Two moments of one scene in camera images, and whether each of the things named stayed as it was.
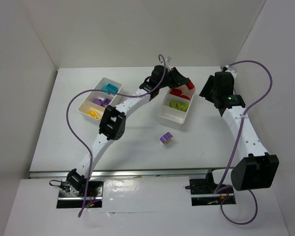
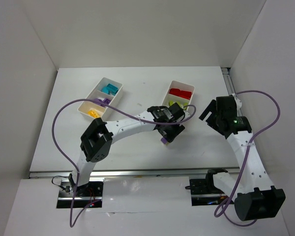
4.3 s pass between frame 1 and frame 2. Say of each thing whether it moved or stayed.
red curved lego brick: stayed
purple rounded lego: stayed
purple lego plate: stayed
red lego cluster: moved
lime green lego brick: stayed
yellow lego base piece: stayed
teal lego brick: stayed
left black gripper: moved
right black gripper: moved
